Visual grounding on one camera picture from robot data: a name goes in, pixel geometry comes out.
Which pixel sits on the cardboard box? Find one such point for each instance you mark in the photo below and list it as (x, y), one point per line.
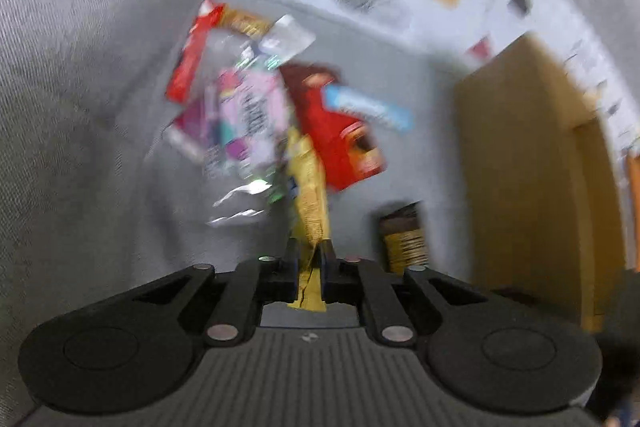
(525, 167)

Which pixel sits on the orange candy bar, red ends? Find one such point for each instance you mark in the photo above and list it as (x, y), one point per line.
(247, 22)

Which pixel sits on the long red stick packet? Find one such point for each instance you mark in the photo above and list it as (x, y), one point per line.
(192, 57)

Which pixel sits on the pink snack packet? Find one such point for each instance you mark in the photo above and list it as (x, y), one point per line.
(187, 132)

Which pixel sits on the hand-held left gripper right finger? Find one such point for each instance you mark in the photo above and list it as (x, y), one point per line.
(326, 259)

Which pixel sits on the yellow snack packet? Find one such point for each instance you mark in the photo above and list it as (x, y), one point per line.
(307, 192)

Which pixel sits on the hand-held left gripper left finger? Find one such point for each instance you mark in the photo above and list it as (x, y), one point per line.
(292, 259)

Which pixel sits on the brown and gold snack packet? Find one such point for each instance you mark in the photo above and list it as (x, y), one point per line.
(404, 239)

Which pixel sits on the purple and silver stick packet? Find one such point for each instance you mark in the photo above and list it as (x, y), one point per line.
(286, 38)

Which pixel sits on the red and brown snack packet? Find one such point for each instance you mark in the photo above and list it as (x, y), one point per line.
(330, 147)

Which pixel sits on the light blue snack packet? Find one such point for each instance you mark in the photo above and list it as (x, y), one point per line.
(367, 107)

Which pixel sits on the clear silver plastic wrapper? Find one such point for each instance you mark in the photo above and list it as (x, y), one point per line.
(240, 204)

